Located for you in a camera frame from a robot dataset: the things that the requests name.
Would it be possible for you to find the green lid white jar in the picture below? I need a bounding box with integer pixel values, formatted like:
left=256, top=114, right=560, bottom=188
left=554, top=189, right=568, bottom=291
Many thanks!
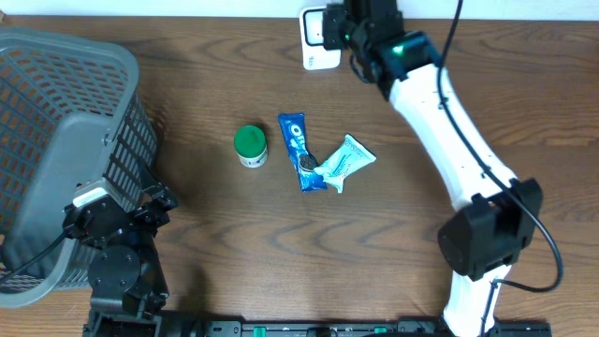
left=234, top=125, right=268, bottom=169

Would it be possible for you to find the grey plastic mesh basket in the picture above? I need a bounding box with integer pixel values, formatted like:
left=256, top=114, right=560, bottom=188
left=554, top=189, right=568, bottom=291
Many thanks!
left=1, top=27, right=157, bottom=308

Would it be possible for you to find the blue Oreo cookie pack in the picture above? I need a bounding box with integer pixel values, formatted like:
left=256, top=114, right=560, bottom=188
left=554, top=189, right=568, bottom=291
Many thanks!
left=278, top=113, right=327, bottom=193

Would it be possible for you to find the white mint tissue pack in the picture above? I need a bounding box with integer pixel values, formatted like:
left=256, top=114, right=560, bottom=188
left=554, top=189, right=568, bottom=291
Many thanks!
left=314, top=134, right=376, bottom=194

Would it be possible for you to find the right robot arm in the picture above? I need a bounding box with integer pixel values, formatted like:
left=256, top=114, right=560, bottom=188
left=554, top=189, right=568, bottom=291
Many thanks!
left=322, top=1, right=542, bottom=336

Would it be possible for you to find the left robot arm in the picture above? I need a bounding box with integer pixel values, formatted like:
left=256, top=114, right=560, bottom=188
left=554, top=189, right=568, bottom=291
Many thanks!
left=63, top=160, right=178, bottom=336

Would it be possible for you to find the white barcode scanner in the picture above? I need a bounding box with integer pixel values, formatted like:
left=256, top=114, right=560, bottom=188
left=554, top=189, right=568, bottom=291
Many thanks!
left=299, top=6, right=342, bottom=71

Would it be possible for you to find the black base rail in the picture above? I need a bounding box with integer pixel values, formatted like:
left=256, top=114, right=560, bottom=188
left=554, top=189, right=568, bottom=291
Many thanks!
left=82, top=311, right=553, bottom=337

